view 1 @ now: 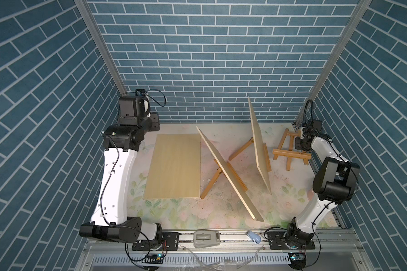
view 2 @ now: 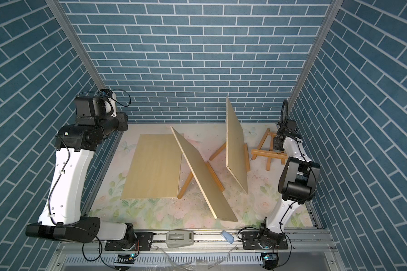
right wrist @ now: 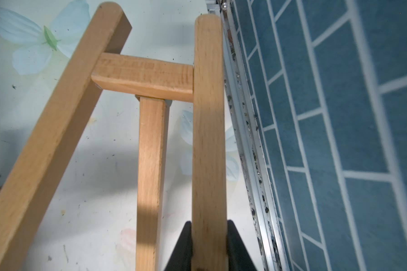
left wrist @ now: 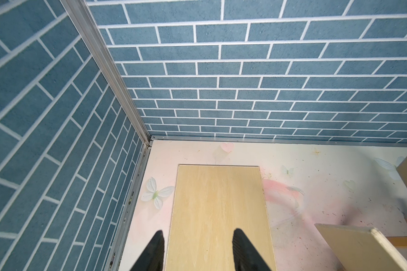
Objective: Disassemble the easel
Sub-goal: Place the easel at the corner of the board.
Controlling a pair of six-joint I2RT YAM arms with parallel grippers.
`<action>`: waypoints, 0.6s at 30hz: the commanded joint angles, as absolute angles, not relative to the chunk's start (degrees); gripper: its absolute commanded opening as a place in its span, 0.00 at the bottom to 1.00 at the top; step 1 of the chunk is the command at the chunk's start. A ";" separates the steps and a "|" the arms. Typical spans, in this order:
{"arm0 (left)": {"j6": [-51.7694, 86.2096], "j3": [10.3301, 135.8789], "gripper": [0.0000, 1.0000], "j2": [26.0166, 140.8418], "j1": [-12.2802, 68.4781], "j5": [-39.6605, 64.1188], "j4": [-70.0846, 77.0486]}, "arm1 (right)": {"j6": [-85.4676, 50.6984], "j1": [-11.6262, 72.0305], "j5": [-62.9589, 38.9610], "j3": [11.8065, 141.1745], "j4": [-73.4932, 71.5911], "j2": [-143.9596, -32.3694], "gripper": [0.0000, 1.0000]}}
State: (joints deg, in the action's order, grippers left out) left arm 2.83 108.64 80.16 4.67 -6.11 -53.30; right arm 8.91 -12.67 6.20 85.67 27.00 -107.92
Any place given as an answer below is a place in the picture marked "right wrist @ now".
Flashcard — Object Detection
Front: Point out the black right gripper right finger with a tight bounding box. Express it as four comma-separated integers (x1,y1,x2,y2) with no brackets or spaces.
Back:
227,220,257,271

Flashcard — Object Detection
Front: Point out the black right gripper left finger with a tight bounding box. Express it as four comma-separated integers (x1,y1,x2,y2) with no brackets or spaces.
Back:
165,221,193,271

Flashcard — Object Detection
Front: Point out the right aluminium corner post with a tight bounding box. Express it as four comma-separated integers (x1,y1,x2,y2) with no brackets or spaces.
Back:
206,1,289,271

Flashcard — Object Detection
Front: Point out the wooden easel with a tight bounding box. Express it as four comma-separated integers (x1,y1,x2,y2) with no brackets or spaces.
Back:
0,1,208,271

